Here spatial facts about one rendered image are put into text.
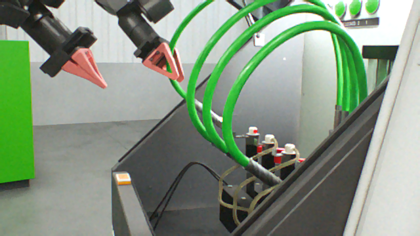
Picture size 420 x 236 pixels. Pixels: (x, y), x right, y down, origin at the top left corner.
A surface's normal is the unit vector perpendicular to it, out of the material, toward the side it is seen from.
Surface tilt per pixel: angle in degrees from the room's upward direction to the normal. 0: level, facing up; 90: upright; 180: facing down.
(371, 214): 76
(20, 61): 90
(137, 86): 90
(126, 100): 90
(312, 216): 90
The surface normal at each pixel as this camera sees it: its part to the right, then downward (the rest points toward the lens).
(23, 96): 0.57, 0.14
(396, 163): -0.92, -0.22
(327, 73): -0.96, 0.02
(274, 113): 0.29, 0.16
